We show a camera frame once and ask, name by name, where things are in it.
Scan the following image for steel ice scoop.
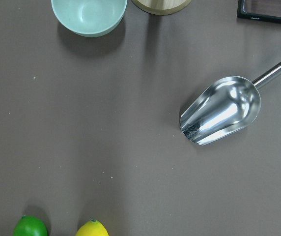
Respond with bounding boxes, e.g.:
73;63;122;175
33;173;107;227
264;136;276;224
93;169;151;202
179;62;281;146

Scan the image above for wooden cup stand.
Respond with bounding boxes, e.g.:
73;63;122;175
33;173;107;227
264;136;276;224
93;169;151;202
132;0;191;15

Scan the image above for mint green bowl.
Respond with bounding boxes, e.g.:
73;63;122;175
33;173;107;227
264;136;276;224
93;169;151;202
51;0;127;37

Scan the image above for whole yellow lemon far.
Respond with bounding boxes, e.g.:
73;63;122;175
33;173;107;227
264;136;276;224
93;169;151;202
75;219;109;236

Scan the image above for green lime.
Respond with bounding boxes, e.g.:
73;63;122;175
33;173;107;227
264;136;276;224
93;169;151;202
13;215;48;236

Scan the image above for black framed tray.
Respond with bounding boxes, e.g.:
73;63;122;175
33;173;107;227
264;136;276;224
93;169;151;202
237;0;281;24

